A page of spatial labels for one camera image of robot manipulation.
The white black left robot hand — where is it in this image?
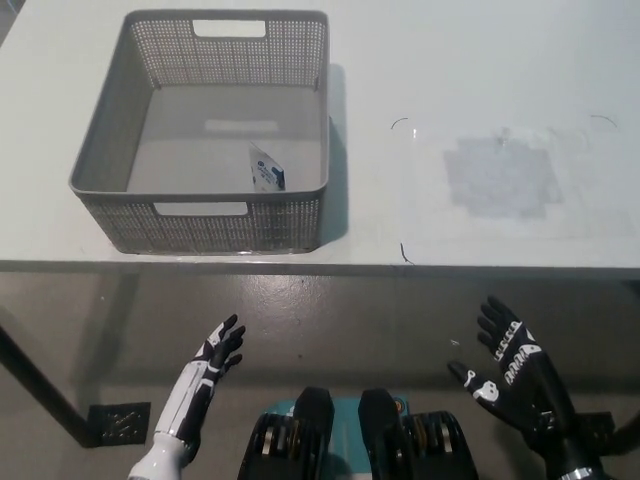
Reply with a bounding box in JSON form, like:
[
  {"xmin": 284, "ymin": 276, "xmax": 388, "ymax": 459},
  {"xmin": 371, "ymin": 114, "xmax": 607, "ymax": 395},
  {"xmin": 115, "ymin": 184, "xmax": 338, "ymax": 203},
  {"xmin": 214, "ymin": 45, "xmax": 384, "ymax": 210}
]
[{"xmin": 127, "ymin": 313, "xmax": 247, "ymax": 480}]

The white blue shampoo tube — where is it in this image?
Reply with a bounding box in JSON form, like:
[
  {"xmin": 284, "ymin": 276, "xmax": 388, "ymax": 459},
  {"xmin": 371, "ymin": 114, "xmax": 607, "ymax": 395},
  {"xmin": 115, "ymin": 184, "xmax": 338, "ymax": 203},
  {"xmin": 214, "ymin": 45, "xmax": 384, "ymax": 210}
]
[{"xmin": 248, "ymin": 141, "xmax": 287, "ymax": 194}]

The black floor foot plate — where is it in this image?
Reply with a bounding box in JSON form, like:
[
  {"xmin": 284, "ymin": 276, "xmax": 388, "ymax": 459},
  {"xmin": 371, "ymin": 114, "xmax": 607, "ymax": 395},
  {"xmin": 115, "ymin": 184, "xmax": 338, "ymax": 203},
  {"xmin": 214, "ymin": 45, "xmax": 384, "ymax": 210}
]
[
  {"xmin": 572, "ymin": 410, "xmax": 617, "ymax": 454},
  {"xmin": 87, "ymin": 401, "xmax": 151, "ymax": 448}
]

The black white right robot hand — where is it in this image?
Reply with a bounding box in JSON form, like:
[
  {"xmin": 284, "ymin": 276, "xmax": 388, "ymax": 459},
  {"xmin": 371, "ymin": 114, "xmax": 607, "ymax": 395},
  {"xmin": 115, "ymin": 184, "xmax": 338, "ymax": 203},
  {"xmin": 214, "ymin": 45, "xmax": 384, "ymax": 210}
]
[{"xmin": 446, "ymin": 295, "xmax": 599, "ymax": 474}]

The black teal robot body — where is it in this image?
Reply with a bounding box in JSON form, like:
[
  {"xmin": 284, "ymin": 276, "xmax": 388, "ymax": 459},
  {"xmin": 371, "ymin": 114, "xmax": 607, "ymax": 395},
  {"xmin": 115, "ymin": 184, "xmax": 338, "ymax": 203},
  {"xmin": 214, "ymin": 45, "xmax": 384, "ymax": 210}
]
[{"xmin": 239, "ymin": 385, "xmax": 481, "ymax": 480}]

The grey perforated plastic basket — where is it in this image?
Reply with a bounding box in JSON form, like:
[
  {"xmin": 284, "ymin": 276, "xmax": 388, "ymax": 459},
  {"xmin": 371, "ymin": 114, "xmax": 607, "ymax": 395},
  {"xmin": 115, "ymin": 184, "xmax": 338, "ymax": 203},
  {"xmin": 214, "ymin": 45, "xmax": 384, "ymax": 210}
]
[{"xmin": 67, "ymin": 9, "xmax": 332, "ymax": 255}]

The black metal table leg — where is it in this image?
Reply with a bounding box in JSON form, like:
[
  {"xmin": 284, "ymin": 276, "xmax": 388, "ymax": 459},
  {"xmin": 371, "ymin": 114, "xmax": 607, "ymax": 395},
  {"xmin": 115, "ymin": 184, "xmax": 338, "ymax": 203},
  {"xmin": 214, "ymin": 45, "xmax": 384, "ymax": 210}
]
[
  {"xmin": 613, "ymin": 412, "xmax": 640, "ymax": 444},
  {"xmin": 0, "ymin": 309, "xmax": 99, "ymax": 449}
]

